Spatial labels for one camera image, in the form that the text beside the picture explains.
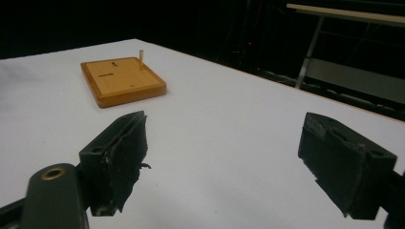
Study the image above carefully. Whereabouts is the white table mat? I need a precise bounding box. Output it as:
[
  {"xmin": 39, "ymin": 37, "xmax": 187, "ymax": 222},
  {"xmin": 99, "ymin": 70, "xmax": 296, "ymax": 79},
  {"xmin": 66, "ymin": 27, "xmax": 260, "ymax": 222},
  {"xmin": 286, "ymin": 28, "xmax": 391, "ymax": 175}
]
[{"xmin": 0, "ymin": 38, "xmax": 405, "ymax": 229}]

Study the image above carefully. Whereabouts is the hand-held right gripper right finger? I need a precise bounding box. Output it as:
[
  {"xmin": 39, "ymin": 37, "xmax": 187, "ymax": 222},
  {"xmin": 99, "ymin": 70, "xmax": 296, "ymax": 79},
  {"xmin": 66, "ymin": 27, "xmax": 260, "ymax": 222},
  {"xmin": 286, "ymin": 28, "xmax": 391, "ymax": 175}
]
[{"xmin": 297, "ymin": 112, "xmax": 398, "ymax": 220}]

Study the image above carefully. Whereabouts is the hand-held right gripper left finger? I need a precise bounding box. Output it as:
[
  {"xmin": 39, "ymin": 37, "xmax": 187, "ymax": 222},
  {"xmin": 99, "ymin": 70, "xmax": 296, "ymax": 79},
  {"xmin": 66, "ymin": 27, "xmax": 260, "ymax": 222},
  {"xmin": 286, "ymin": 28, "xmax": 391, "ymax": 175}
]
[{"xmin": 78, "ymin": 110, "xmax": 149, "ymax": 218}]

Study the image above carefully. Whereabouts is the white-framed desk with grey panel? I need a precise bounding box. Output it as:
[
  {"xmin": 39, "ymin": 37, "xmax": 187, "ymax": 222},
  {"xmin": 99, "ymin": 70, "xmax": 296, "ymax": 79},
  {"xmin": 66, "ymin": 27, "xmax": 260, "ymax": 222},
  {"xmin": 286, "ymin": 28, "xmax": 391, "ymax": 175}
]
[{"xmin": 286, "ymin": 3, "xmax": 405, "ymax": 108}]

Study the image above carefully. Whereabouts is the square wooden board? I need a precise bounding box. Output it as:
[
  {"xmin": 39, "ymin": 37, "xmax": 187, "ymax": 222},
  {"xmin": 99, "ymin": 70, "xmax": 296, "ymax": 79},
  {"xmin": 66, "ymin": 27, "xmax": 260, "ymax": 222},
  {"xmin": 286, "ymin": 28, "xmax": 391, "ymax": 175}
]
[{"xmin": 80, "ymin": 56, "xmax": 167, "ymax": 109}]

